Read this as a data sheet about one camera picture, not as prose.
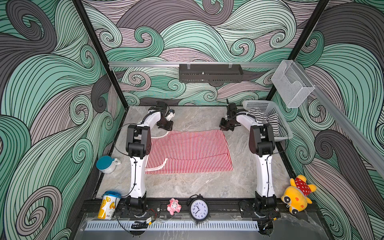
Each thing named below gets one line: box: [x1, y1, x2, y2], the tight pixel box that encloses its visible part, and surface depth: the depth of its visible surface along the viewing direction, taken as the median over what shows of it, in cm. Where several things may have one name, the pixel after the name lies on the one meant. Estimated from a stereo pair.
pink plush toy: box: [167, 198, 182, 216], surface depth 73 cm
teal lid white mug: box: [96, 155, 122, 174], surface depth 85 cm
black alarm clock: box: [186, 193, 211, 224], surface depth 73 cm
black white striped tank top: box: [249, 108, 280, 137], surface depth 109 cm
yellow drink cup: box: [97, 190, 122, 221], surface depth 71 cm
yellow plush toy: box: [281, 174, 317, 215], surface depth 75 cm
